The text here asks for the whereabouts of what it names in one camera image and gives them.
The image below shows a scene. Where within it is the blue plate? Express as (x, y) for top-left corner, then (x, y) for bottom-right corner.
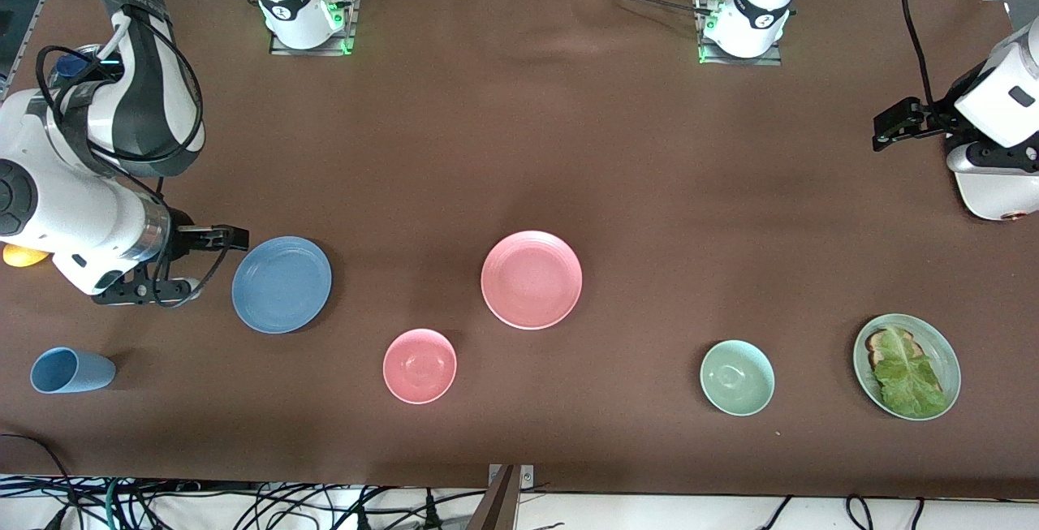
(231, 236), (334, 334)

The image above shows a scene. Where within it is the pink plate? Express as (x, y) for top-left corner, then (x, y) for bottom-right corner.
(481, 230), (584, 330)

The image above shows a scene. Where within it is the white toaster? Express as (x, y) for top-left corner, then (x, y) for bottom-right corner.
(956, 169), (1039, 222)

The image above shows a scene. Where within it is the yellow lemon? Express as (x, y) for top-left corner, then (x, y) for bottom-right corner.
(2, 244), (50, 269)

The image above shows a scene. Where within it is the blue cup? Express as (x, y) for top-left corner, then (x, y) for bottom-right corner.
(30, 347), (117, 394)

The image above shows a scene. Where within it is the small pink bowl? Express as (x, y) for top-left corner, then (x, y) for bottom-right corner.
(382, 328), (458, 405)

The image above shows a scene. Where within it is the brown bread slice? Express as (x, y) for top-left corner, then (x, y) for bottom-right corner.
(865, 330), (926, 368)

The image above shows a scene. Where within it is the green plate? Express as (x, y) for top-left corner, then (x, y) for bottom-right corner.
(852, 313), (962, 422)

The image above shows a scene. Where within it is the brown table cloth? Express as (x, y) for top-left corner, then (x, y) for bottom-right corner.
(0, 0), (1039, 500)

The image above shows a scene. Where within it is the green lettuce leaf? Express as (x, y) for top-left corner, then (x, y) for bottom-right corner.
(873, 327), (949, 419)

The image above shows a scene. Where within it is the small green bowl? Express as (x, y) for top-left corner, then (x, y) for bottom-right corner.
(700, 339), (776, 417)

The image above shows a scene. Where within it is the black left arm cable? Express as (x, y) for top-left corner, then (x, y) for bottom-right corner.
(899, 0), (936, 113)

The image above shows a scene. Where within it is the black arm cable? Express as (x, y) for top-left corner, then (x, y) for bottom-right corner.
(37, 43), (232, 308)
(899, 0), (936, 113)

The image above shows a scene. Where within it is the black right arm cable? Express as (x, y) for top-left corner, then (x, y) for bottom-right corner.
(37, 43), (232, 308)

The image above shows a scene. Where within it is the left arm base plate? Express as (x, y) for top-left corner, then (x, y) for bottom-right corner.
(698, 0), (784, 67)

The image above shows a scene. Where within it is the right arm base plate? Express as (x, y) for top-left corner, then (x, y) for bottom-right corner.
(268, 0), (358, 56)

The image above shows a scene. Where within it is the silver mounting bracket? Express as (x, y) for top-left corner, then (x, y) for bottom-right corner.
(488, 463), (535, 489)

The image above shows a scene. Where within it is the dark camera pole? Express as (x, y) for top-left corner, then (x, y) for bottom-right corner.
(467, 465), (520, 530)

